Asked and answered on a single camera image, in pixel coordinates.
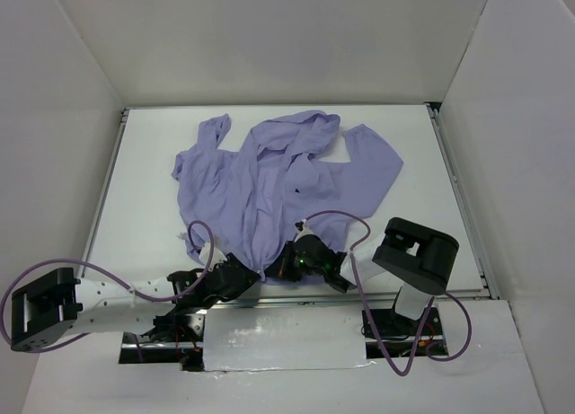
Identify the lavender zip-up jacket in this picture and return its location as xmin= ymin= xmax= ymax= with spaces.
xmin=172 ymin=110 xmax=403 ymax=274

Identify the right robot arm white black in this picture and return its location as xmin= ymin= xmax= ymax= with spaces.
xmin=265 ymin=217 xmax=459 ymax=340

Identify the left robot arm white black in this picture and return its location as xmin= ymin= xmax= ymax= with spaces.
xmin=3 ymin=254 xmax=260 ymax=353

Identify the silver foil tape panel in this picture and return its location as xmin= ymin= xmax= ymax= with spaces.
xmin=203 ymin=305 xmax=369 ymax=372

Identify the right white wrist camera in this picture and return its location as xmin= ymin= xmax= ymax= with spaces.
xmin=295 ymin=219 xmax=314 ymax=240

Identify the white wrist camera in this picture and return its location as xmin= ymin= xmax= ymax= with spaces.
xmin=199 ymin=242 xmax=227 ymax=270
xmin=295 ymin=219 xmax=314 ymax=240

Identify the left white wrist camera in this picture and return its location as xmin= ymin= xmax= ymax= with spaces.
xmin=199 ymin=242 xmax=227 ymax=270

